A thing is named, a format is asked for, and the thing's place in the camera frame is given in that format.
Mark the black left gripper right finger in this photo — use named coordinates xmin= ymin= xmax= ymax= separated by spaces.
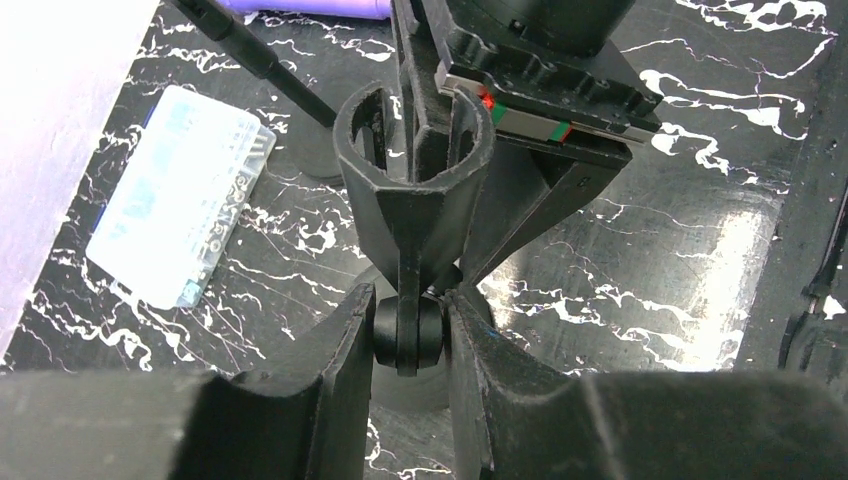
xmin=445 ymin=289 xmax=847 ymax=479

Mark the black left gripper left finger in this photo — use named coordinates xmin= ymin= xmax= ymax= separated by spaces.
xmin=1 ymin=284 xmax=376 ymax=479

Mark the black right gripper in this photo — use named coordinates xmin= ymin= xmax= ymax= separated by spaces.
xmin=391 ymin=1 xmax=662 ymax=284

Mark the black round-base stand for beige microphone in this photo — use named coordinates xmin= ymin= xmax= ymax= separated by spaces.
xmin=333 ymin=82 xmax=495 ymax=412

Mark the purple microphone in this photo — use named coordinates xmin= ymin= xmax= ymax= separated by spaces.
xmin=220 ymin=0 xmax=392 ymax=20

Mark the black stand for purple microphone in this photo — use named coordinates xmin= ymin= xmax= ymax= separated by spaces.
xmin=173 ymin=1 xmax=342 ymax=185

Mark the clear plastic screw box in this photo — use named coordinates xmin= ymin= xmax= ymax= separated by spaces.
xmin=86 ymin=85 xmax=277 ymax=310

